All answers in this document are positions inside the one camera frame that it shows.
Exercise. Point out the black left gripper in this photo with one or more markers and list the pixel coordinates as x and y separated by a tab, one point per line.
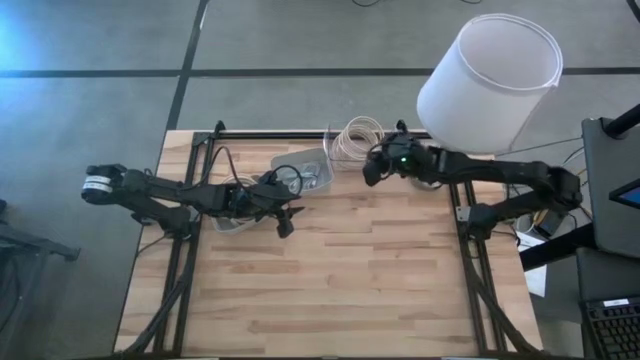
280	217

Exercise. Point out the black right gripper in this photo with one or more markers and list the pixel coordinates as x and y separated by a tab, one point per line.
395	160

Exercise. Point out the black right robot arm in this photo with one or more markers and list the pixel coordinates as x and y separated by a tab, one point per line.
500	170

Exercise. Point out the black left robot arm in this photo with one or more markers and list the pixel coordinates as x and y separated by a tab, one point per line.
165	192

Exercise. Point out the grey plastic bin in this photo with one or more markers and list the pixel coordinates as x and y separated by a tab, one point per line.
222	227
326	175

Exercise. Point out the clear plastic container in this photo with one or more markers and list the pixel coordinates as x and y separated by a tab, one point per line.
332	165

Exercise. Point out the white lamp shade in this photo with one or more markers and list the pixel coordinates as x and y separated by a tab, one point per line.
465	110

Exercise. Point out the black desk bar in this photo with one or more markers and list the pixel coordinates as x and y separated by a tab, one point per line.
555	252

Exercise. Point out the white paper sheet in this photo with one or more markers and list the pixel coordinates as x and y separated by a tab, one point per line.
537	282

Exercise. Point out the grey cart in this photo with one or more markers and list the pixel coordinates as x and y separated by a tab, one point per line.
615	165

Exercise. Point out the black pole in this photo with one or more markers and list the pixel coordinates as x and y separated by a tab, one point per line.
622	124

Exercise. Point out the tablet screen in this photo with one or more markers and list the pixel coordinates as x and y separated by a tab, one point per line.
631	196

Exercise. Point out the black side furniture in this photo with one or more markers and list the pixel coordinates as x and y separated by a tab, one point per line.
30	242

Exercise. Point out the black keyboard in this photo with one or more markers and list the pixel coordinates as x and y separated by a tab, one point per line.
615	330

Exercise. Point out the black aluminium table frame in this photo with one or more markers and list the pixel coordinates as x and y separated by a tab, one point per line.
280	135

